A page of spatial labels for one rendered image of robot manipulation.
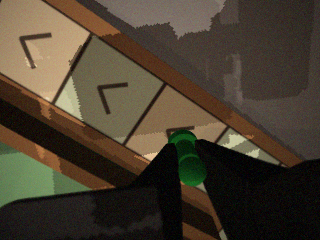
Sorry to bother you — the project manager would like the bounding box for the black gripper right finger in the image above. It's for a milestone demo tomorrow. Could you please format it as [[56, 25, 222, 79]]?
[[195, 139, 320, 240]]

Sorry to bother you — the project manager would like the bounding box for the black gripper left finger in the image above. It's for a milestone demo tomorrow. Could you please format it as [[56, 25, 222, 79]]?
[[0, 143, 183, 240]]

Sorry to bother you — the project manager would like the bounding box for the green game pawn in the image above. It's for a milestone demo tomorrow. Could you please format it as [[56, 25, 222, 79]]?
[[168, 130, 207, 187]]

